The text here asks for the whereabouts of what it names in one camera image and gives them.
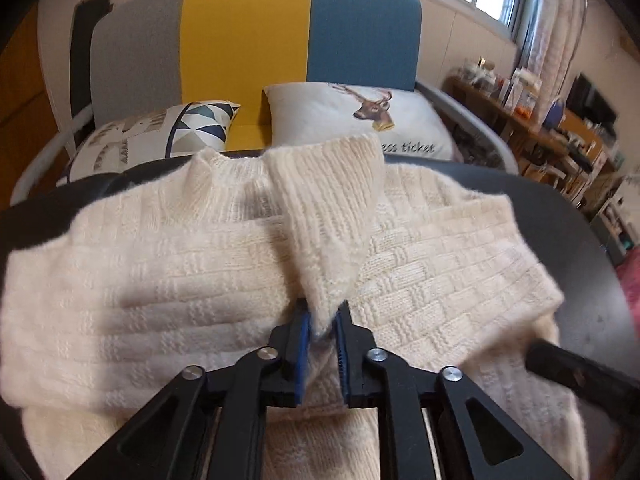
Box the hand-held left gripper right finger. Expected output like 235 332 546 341
334 300 573 480

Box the wooden chair with clothes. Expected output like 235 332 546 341
520 115 611 196

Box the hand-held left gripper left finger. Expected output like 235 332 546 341
65 297 312 480

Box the triangle pattern pillow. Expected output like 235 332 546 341
62 101 241 186

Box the pink cloth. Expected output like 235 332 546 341
617 247 640 306

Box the black television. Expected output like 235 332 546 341
566 74 617 126

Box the white deer print pillow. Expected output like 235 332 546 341
262 81 458 161

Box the cream knitted sweater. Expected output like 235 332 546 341
0 134 586 480

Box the wooden desk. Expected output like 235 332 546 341
445 76 568 153

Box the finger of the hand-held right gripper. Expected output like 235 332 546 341
525 340 640 418

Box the white shelf unit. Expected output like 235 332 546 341
590 175 640 261

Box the grey yellow blue sofa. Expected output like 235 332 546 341
10 0 521 206

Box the stack of books and boxes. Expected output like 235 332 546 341
505 67 543 111

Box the blue bag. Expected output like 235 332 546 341
542 100 566 128

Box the patterned curtain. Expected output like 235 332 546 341
512 0 586 111

